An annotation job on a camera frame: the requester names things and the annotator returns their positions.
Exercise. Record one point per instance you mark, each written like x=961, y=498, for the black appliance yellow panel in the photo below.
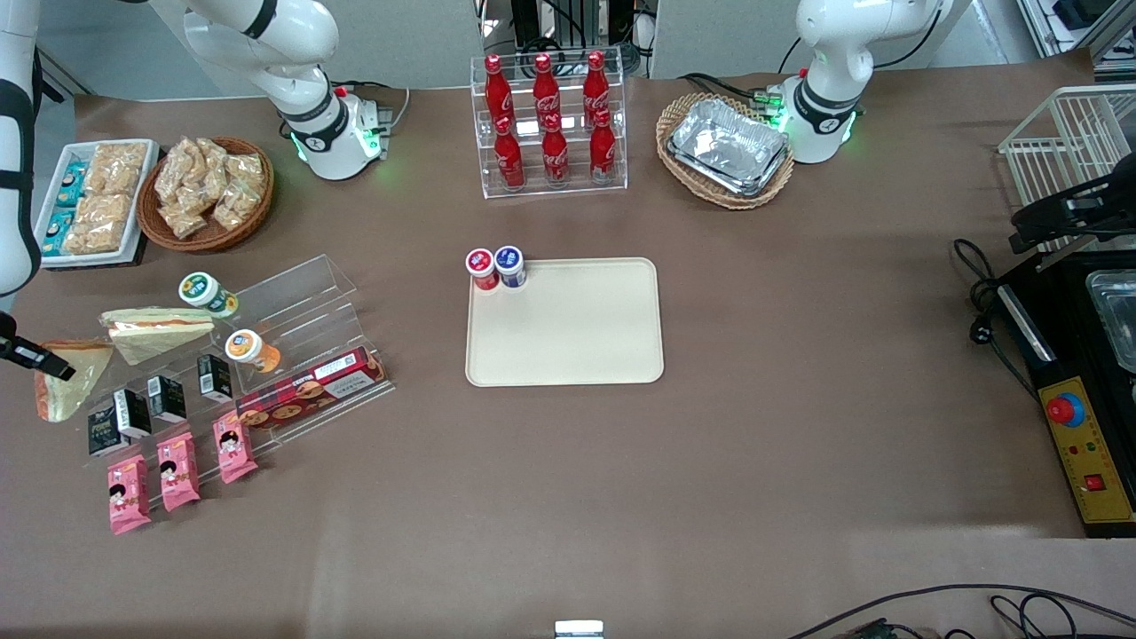
x=1078, y=355

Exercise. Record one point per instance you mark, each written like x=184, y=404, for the red lid cup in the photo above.
x=482, y=264

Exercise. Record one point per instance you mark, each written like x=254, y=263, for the pink snack pack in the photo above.
x=178, y=472
x=234, y=448
x=129, y=495

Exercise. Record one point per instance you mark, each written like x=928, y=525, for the small white device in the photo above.
x=579, y=630

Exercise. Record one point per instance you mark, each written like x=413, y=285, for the stacked foil containers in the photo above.
x=728, y=146

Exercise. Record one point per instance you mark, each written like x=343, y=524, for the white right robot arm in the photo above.
x=302, y=53

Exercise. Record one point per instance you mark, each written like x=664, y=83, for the white rectangular snack tray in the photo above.
x=53, y=191

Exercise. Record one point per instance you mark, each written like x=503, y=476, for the clear bag tan snacks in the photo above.
x=235, y=206
x=204, y=191
x=182, y=220
x=206, y=153
x=246, y=170
x=175, y=170

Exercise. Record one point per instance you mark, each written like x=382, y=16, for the triangle sandwich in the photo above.
x=67, y=390
x=155, y=333

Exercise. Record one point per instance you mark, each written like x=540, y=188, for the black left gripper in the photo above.
x=1093, y=207

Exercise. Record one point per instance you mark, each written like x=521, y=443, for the red rocker switch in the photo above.
x=1094, y=482

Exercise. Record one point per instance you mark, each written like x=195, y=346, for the round brown wicker basket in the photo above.
x=217, y=240

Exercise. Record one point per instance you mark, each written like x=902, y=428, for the green lid cup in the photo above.
x=202, y=290

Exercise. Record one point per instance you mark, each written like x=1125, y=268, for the small black carton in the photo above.
x=214, y=377
x=133, y=414
x=166, y=399
x=104, y=432

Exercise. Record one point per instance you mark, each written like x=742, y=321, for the steel pan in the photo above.
x=1118, y=319

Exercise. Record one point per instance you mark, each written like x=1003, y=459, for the blue lid cup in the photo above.
x=509, y=262

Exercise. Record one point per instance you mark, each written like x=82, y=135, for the clear acrylic bottle rack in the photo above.
x=568, y=182

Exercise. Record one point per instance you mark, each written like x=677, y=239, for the orange lid cup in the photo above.
x=247, y=346

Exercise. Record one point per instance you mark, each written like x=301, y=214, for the red cola bottle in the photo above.
x=595, y=84
x=497, y=89
x=545, y=87
x=603, y=151
x=555, y=155
x=508, y=158

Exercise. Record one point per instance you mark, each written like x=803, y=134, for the light oval wicker basket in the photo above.
x=679, y=173

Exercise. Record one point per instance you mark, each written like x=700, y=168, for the red cookie box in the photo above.
x=311, y=390

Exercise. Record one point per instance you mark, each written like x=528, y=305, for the black background equipment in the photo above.
x=568, y=22

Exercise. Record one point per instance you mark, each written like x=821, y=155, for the tan cracker pack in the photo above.
x=98, y=224
x=115, y=169

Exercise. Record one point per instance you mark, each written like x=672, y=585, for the aluminium frame shelving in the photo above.
x=1078, y=22

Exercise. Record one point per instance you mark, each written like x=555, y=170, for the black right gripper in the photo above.
x=19, y=351

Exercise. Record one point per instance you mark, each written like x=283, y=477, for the clear acrylic tiered shelf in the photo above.
x=302, y=302

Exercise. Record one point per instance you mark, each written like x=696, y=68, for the dark diagonal bar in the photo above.
x=62, y=73

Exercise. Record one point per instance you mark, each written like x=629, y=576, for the teal snack pack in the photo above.
x=59, y=232
x=71, y=184

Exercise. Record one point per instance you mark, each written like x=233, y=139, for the cream plastic tray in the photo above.
x=577, y=328

